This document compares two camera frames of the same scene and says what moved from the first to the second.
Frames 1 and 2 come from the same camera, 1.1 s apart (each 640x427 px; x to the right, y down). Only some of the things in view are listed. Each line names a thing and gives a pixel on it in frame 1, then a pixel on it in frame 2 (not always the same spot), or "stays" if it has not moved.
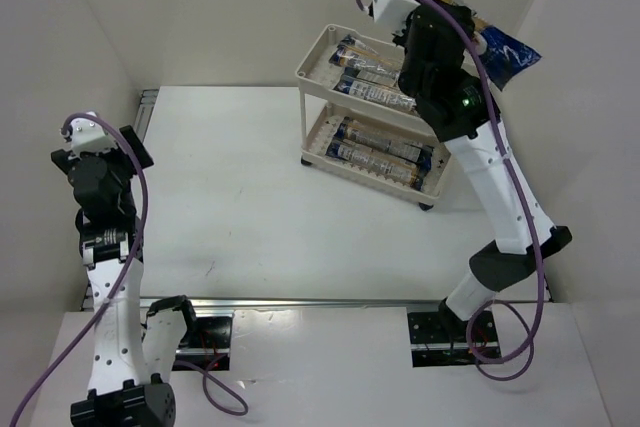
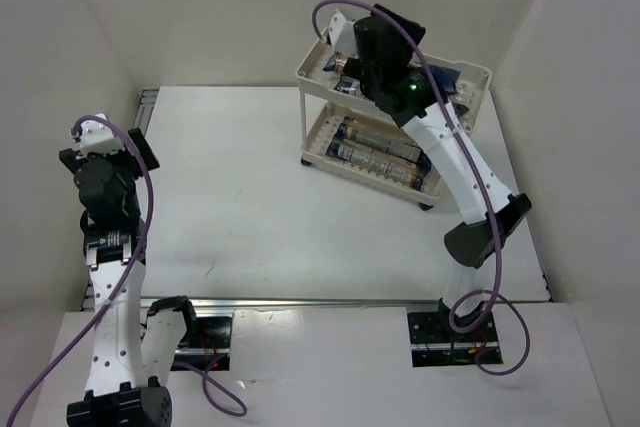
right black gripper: [463, 14] to [403, 23]
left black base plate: [206, 343] stays
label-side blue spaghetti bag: [377, 161] stays
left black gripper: [138, 145] stays
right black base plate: [432, 347] stays
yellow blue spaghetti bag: [504, 51] to [445, 79]
